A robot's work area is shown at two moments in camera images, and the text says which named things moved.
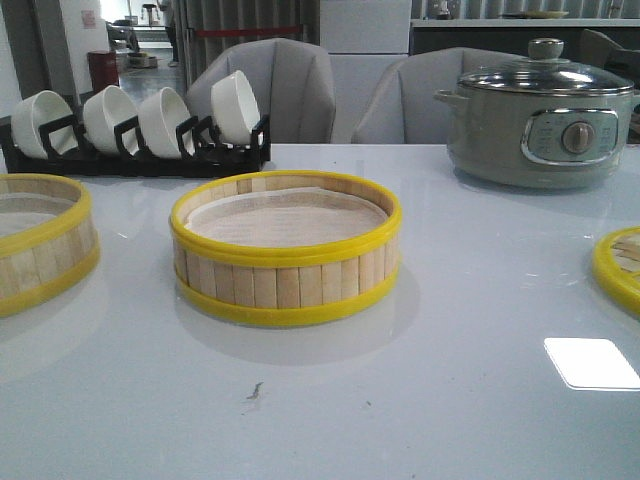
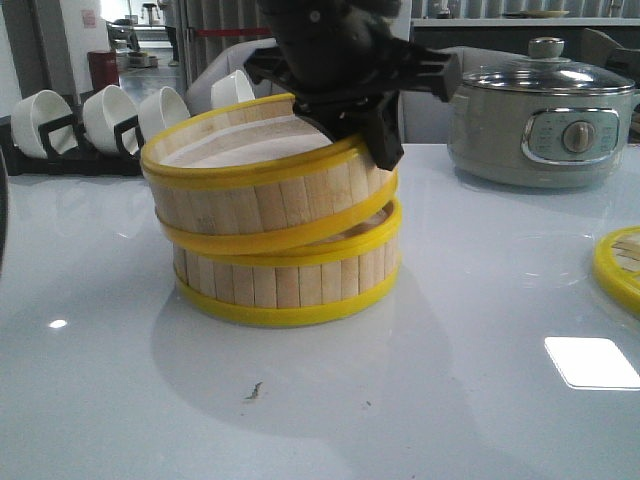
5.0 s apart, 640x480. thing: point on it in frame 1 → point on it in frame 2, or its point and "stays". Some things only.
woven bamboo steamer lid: x=616 y=267 stays
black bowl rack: x=201 y=152 stays
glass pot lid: x=546 y=72 stays
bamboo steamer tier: x=49 y=240 → x=255 y=171
